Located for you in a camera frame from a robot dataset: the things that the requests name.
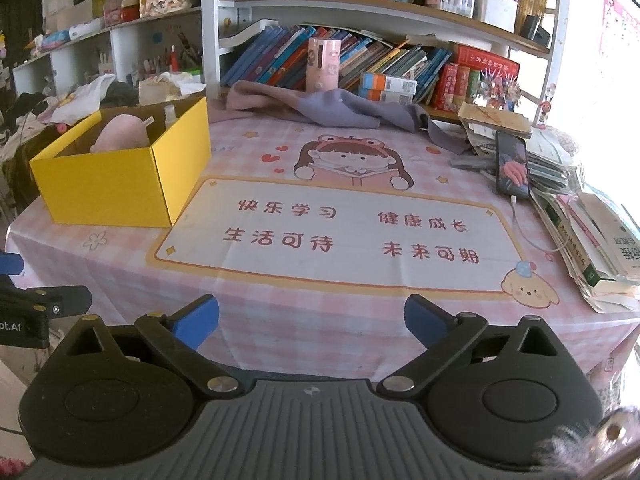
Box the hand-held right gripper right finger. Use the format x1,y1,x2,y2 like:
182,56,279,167
376,294,576,395

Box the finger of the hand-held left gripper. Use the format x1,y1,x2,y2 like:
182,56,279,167
0,251,25,288
0,285,93,320

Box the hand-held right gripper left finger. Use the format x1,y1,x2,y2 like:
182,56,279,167
60,294,246,396

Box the yellow cardboard box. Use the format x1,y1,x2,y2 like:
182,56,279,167
30,96,212,228

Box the pink plush pig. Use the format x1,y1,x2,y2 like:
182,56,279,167
91,114,152,153

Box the pink printed tablecloth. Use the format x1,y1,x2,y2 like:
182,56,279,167
5,100,640,386

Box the grey flat case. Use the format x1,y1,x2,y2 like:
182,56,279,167
450,155,498,171

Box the black smartphone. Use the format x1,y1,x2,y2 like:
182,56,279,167
495,130,532,201

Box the stack of papers and books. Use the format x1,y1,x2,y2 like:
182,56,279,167
460,120,640,313

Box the pile of clothes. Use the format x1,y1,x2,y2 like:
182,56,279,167
0,72,206,161

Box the fuzzy pink sleeve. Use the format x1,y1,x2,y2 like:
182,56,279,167
532,405,640,480

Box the brown paper envelope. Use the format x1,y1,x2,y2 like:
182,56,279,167
457,101,533,140

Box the blue orange white carton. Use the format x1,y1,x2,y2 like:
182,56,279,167
359,89,416,106
361,72,418,95

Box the purple cloth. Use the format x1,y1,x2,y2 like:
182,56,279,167
225,80,471,156

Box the blue tissue pack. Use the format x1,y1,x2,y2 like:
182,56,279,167
40,30,71,51

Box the red thick books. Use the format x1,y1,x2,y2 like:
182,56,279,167
432,44,521,112

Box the colourful toy figures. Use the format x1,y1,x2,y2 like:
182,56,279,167
477,70,521,111

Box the cartoon figure sticker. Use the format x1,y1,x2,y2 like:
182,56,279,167
537,82,557,128

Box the white side shelf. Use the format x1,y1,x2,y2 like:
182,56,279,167
12,7,206,96

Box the row of leaning books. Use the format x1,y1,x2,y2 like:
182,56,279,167
220,24,453,106

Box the pink cylindrical holder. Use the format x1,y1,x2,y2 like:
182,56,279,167
306,37,342,93

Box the small black box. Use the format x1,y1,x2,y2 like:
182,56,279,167
520,14,552,46

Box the white pen holder box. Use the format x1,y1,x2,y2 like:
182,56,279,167
472,0,518,33

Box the white desk bookshelf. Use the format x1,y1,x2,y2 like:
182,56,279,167
200,0,566,128

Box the white charging cable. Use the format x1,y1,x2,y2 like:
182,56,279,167
510,195,568,253

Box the wall poster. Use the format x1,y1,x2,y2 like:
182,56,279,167
600,0,640,61

